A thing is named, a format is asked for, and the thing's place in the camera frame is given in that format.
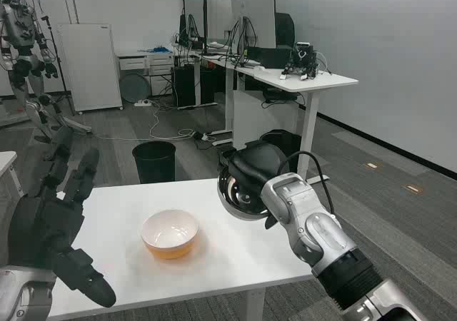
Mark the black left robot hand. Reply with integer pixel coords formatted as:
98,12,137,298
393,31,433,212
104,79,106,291
6,127,117,308

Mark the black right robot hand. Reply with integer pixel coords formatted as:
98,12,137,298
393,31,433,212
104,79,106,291
217,139,287,231

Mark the shiny metal bowl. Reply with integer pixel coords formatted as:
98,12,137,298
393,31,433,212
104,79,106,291
216,163,273,223

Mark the orange bowl white inside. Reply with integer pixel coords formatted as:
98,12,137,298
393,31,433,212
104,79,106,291
140,209,200,260

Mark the small white side table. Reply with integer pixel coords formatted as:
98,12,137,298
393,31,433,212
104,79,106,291
0,151,23,208

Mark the long white standing desk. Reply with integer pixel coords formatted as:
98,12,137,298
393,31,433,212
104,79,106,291
171,44,360,181

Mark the black box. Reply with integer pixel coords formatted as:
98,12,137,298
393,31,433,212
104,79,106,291
246,46,296,69

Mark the black waste bin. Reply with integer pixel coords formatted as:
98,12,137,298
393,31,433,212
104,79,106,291
131,141,177,185

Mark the black computer tower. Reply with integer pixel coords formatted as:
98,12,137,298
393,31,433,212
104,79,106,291
171,66,197,108

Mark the small black robot device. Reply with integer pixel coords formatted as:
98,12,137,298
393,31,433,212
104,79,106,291
281,41,323,82

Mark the black office chair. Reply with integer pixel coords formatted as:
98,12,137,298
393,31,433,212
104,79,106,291
274,12,296,49

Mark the white drawer cabinet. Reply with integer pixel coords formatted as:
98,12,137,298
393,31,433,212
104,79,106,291
116,49,175,97

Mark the white-backed computer monitor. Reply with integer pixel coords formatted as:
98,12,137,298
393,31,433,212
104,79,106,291
231,0,277,50
184,0,233,40

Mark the round grey tray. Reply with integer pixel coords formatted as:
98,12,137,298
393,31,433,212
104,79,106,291
119,73,150,103

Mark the white rolling board cabinet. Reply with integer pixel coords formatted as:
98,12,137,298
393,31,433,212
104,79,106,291
56,23,124,113

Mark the black tripod stand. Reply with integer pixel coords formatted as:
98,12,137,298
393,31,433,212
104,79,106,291
40,14,78,117

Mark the silver humanoid robot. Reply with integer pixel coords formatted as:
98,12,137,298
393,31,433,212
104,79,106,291
0,0,92,144

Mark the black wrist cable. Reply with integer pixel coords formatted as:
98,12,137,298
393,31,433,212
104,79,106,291
281,151,336,215

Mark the white floor cable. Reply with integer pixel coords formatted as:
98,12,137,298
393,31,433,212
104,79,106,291
91,99,196,141

